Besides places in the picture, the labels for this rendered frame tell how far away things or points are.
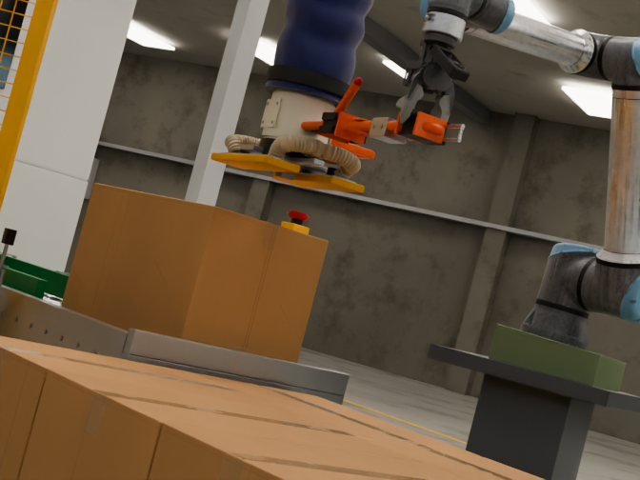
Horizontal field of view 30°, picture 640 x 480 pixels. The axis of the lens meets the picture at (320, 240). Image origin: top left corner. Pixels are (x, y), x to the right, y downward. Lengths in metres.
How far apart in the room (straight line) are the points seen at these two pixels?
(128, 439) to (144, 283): 1.24
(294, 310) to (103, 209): 0.63
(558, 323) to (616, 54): 0.73
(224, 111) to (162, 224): 3.20
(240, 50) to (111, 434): 4.52
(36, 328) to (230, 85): 3.29
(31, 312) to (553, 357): 1.40
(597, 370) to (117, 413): 1.55
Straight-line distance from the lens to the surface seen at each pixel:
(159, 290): 3.12
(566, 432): 3.28
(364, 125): 2.75
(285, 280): 3.17
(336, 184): 2.98
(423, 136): 2.55
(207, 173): 6.29
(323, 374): 3.22
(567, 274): 3.32
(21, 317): 3.36
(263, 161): 2.89
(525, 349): 3.25
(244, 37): 6.40
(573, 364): 3.21
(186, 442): 1.84
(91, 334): 3.02
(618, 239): 3.21
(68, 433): 2.14
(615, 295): 3.22
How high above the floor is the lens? 0.80
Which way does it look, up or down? 3 degrees up
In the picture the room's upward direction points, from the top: 15 degrees clockwise
